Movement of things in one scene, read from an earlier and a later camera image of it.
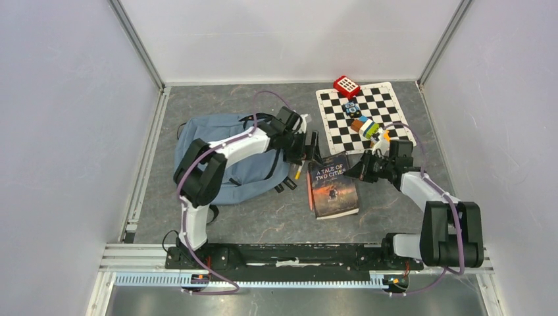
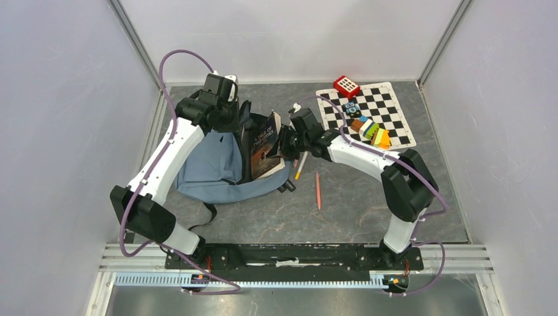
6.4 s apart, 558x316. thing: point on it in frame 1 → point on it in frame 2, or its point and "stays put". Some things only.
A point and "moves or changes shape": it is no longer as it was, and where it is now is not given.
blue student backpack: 243,178 moves or changes shape
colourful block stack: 365,126 stays put
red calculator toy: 347,86 stays put
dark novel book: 331,192 → 265,132
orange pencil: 309,190 → 318,190
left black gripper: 304,152 → 231,126
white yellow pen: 299,170 stays put
